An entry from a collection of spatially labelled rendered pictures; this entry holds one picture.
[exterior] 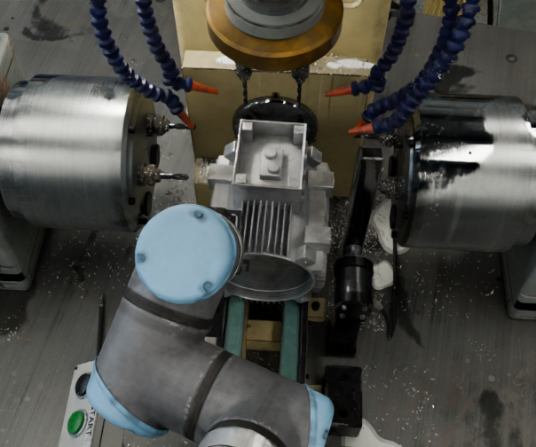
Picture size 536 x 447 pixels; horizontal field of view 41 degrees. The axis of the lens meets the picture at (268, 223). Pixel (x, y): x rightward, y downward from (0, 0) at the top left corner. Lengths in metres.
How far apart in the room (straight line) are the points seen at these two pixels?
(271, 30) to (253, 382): 0.45
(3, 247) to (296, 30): 0.62
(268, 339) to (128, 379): 0.57
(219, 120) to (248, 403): 0.69
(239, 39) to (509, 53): 0.94
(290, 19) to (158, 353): 0.45
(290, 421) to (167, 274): 0.17
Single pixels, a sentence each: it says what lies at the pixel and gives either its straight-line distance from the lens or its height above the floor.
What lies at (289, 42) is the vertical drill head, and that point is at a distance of 0.93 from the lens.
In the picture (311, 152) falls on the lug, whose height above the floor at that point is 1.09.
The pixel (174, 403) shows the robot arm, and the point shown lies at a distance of 0.68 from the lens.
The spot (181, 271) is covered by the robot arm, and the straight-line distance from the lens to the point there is 0.66.
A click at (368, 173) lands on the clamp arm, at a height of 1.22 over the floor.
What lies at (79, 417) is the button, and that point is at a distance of 0.98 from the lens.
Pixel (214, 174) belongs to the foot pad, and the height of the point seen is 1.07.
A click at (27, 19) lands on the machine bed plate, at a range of 1.83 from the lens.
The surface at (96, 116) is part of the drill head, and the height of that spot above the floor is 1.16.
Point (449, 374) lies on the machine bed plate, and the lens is 1.30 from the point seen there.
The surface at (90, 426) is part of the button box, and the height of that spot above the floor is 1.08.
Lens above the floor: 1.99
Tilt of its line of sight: 59 degrees down
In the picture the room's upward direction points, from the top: straight up
